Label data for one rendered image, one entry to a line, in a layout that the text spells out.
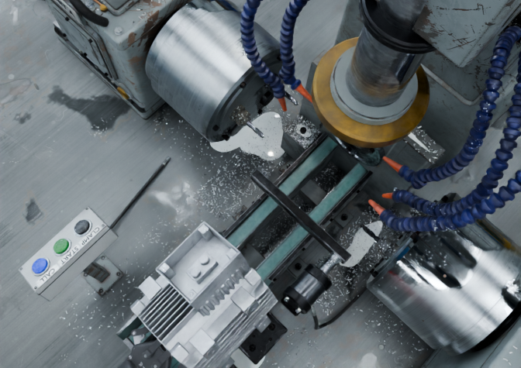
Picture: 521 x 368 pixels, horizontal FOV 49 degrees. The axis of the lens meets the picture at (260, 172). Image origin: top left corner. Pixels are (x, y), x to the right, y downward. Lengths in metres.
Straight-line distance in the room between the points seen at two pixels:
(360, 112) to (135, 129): 0.73
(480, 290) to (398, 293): 0.14
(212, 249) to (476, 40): 0.60
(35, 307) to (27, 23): 0.73
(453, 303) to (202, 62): 0.62
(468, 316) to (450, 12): 0.58
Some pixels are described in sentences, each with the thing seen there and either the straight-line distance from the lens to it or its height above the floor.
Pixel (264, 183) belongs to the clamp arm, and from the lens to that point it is 1.14.
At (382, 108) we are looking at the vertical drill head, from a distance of 0.86.
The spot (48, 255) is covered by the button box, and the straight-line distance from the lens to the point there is 1.13.
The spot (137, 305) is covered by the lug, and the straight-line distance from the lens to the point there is 1.08.
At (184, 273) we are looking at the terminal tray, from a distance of 1.04.
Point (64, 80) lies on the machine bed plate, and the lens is 1.54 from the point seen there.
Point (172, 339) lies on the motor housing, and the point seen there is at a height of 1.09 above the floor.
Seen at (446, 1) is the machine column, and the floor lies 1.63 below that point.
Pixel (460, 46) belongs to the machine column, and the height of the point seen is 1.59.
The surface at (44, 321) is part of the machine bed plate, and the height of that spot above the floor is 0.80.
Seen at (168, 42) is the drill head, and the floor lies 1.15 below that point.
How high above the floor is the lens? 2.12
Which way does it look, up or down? 72 degrees down
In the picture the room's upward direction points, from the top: 6 degrees clockwise
